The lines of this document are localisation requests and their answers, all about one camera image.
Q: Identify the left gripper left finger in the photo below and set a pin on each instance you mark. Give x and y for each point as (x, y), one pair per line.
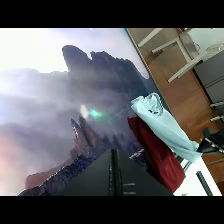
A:
(96, 180)

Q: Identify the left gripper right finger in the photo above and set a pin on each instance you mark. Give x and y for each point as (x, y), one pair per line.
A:
(133, 180)

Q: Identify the pale green T-shirt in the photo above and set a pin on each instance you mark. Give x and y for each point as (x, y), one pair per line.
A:
(163, 126)

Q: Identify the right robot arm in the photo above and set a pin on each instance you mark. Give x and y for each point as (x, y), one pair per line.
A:
(213, 141)

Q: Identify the red garment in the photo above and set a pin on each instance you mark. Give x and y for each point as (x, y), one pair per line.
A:
(160, 156)

